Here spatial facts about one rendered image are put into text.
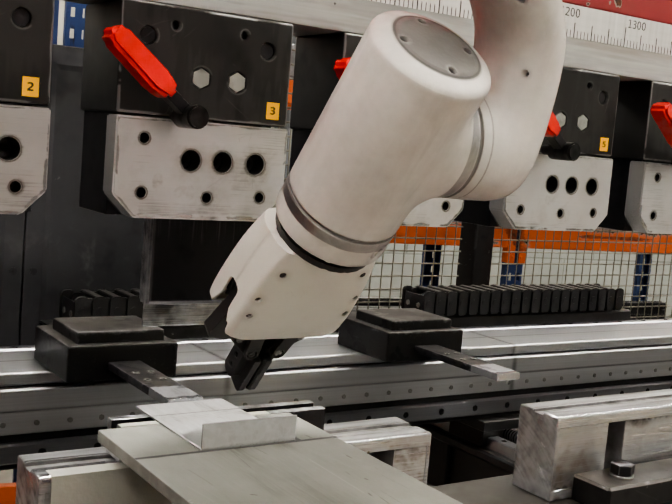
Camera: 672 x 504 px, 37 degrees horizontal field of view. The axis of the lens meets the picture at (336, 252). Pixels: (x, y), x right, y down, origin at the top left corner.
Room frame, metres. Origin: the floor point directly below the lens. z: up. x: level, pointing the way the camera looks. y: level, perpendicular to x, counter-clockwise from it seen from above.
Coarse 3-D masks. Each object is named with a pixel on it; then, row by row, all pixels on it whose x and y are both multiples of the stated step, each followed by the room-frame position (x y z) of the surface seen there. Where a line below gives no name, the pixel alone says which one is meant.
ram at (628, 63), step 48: (96, 0) 0.80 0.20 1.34; (144, 0) 0.77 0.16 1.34; (192, 0) 0.80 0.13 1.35; (240, 0) 0.82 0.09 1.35; (288, 0) 0.84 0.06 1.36; (336, 0) 0.87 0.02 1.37; (576, 0) 1.03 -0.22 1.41; (624, 0) 1.07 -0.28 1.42; (576, 48) 1.03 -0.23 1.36; (624, 48) 1.07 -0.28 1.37
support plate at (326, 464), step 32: (256, 416) 0.86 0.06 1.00; (128, 448) 0.75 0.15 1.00; (160, 448) 0.75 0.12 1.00; (192, 448) 0.76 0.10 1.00; (256, 448) 0.77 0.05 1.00; (288, 448) 0.78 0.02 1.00; (320, 448) 0.79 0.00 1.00; (352, 448) 0.79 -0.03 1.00; (160, 480) 0.68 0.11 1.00; (192, 480) 0.69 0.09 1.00; (224, 480) 0.69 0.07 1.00; (256, 480) 0.70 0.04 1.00; (288, 480) 0.70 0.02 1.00; (320, 480) 0.71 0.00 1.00; (352, 480) 0.72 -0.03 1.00; (384, 480) 0.72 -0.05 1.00; (416, 480) 0.73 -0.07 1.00
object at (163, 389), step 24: (48, 336) 1.03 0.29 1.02; (72, 336) 1.00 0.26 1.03; (96, 336) 1.01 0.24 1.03; (120, 336) 1.02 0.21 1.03; (144, 336) 1.03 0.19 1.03; (48, 360) 1.03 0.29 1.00; (72, 360) 0.98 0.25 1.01; (96, 360) 1.00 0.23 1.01; (120, 360) 1.01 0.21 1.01; (144, 360) 1.02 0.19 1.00; (168, 360) 1.04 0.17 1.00; (144, 384) 0.92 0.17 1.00; (168, 384) 0.93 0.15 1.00
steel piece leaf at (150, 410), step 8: (200, 400) 0.89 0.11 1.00; (208, 400) 0.90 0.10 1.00; (216, 400) 0.90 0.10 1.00; (224, 400) 0.90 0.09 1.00; (144, 408) 0.85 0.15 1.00; (152, 408) 0.86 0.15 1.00; (160, 408) 0.86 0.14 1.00; (168, 408) 0.86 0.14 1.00; (176, 408) 0.86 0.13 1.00; (184, 408) 0.86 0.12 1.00; (192, 408) 0.87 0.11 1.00; (200, 408) 0.87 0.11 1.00; (208, 408) 0.87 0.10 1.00; (216, 408) 0.87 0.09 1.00; (224, 408) 0.87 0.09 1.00; (232, 408) 0.88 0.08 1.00
